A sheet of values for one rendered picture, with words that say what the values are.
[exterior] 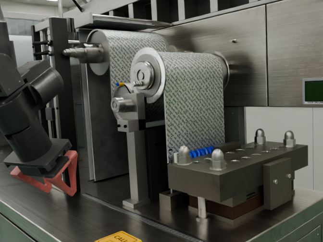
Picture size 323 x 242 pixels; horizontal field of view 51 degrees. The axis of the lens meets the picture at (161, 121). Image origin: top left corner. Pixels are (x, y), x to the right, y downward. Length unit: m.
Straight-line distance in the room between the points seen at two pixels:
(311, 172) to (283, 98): 2.68
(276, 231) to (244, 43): 0.57
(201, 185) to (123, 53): 0.51
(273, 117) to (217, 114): 2.78
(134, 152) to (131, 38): 0.40
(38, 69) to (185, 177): 0.41
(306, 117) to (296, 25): 2.62
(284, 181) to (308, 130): 2.71
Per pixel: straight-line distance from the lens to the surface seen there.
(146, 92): 0.91
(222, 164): 0.77
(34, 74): 0.59
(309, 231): 0.99
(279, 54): 1.05
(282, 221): 0.86
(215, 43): 1.18
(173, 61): 0.91
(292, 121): 3.68
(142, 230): 0.81
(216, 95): 1.02
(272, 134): 3.81
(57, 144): 0.59
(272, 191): 0.88
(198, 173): 0.77
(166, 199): 0.90
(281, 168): 0.90
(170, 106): 0.88
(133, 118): 0.92
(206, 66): 0.99
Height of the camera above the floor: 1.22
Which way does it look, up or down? 6 degrees down
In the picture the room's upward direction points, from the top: 3 degrees counter-clockwise
